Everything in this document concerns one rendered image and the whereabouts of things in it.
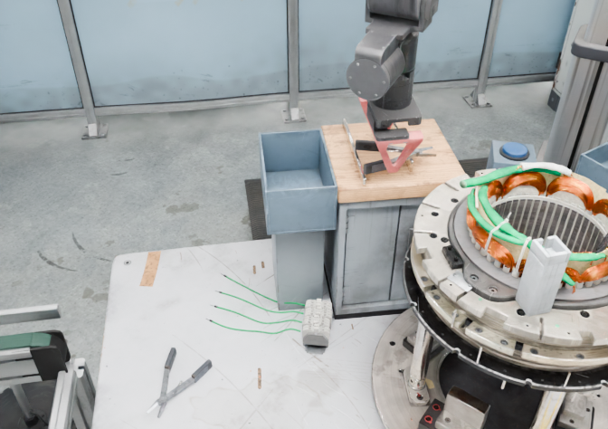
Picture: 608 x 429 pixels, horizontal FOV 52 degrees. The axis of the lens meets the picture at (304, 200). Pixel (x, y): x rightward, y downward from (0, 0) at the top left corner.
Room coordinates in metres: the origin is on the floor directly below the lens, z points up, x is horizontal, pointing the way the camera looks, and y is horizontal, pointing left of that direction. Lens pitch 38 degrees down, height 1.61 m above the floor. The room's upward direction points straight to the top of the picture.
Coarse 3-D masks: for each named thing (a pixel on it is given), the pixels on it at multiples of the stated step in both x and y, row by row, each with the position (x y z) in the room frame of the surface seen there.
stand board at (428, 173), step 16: (336, 128) 0.91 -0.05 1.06; (352, 128) 0.91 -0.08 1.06; (368, 128) 0.91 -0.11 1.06; (400, 128) 0.91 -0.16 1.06; (416, 128) 0.91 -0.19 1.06; (432, 128) 0.91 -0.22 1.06; (336, 144) 0.86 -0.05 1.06; (400, 144) 0.86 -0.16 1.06; (432, 144) 0.86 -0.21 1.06; (448, 144) 0.86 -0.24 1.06; (336, 160) 0.81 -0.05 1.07; (352, 160) 0.81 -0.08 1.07; (368, 160) 0.81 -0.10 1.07; (416, 160) 0.81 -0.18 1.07; (432, 160) 0.81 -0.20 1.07; (448, 160) 0.81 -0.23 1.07; (336, 176) 0.77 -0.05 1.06; (352, 176) 0.77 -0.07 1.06; (368, 176) 0.77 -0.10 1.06; (384, 176) 0.77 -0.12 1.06; (400, 176) 0.77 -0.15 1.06; (416, 176) 0.77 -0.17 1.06; (432, 176) 0.77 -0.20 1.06; (448, 176) 0.77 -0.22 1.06; (352, 192) 0.73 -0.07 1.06; (368, 192) 0.74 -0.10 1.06; (384, 192) 0.74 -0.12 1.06; (400, 192) 0.74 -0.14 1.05; (416, 192) 0.74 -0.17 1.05
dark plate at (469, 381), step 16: (448, 368) 0.63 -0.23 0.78; (464, 368) 0.63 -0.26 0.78; (448, 384) 0.60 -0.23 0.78; (464, 384) 0.60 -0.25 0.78; (480, 384) 0.60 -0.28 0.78; (496, 384) 0.60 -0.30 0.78; (512, 384) 0.60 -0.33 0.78; (496, 400) 0.57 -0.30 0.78; (512, 400) 0.57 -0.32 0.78; (528, 400) 0.57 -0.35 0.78; (496, 416) 0.54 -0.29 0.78; (512, 416) 0.54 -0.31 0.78; (528, 416) 0.54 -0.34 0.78
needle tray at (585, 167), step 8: (584, 152) 0.83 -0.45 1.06; (592, 152) 0.84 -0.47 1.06; (600, 152) 0.85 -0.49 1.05; (584, 160) 0.82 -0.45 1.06; (592, 160) 0.81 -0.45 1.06; (600, 160) 0.86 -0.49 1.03; (576, 168) 0.83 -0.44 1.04; (584, 168) 0.82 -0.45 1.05; (592, 168) 0.81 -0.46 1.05; (600, 168) 0.80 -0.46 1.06; (584, 176) 0.81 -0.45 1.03; (592, 176) 0.80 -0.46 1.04; (600, 176) 0.79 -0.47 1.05; (600, 184) 0.79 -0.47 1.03
